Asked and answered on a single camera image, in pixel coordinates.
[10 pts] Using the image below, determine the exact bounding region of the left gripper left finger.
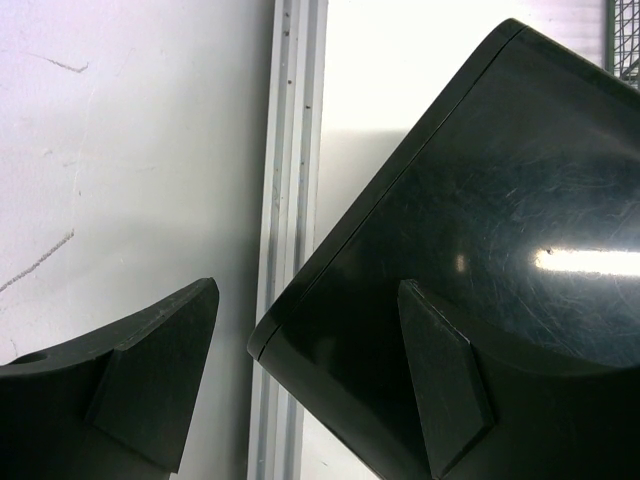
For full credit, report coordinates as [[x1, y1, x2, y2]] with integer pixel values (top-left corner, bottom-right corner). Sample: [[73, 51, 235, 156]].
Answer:
[[1, 278, 219, 479]]

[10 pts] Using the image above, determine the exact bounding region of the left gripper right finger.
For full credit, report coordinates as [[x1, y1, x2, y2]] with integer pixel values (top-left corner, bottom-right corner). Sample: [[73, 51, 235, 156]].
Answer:
[[397, 280, 639, 479]]

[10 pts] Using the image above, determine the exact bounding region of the black pink drawer unit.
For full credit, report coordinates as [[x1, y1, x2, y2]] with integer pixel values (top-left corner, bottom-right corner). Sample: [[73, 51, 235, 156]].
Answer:
[[248, 19, 639, 479]]

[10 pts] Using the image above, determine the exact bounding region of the aluminium table edge rail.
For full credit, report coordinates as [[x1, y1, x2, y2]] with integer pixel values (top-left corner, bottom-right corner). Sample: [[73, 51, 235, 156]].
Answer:
[[247, 1, 328, 479]]

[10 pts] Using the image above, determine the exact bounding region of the green wire mesh organizer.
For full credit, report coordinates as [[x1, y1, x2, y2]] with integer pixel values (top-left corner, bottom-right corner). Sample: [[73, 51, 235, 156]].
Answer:
[[604, 0, 640, 89]]

